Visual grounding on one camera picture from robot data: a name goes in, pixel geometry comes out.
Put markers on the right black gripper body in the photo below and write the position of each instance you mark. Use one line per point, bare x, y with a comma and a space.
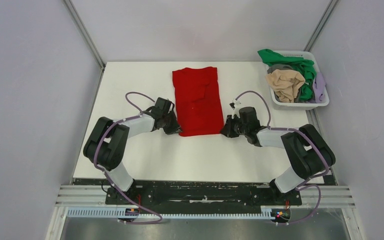
246, 129

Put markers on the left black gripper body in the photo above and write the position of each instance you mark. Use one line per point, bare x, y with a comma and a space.
171, 111

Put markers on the red t shirt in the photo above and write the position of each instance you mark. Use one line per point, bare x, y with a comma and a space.
197, 101

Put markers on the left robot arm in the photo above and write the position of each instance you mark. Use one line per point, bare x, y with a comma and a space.
106, 145

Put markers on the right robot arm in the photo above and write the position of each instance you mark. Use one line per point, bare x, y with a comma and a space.
308, 153

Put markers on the white plastic basket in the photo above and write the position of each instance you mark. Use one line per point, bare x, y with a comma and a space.
305, 106

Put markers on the beige t shirt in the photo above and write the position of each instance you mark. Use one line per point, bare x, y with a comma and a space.
285, 84

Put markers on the grey t shirt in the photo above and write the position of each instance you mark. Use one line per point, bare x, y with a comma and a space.
274, 67

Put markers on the lilac t shirt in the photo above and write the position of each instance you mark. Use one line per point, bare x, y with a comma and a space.
318, 87

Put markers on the green t shirt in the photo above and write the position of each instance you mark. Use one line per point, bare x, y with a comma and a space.
305, 67

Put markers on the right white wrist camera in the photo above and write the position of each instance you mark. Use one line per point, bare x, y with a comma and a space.
236, 106

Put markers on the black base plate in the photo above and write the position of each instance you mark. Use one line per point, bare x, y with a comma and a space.
203, 197

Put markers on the aluminium frame rail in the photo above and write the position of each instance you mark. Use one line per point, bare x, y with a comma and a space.
80, 196

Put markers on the white slotted cable duct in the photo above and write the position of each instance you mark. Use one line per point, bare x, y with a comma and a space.
135, 213

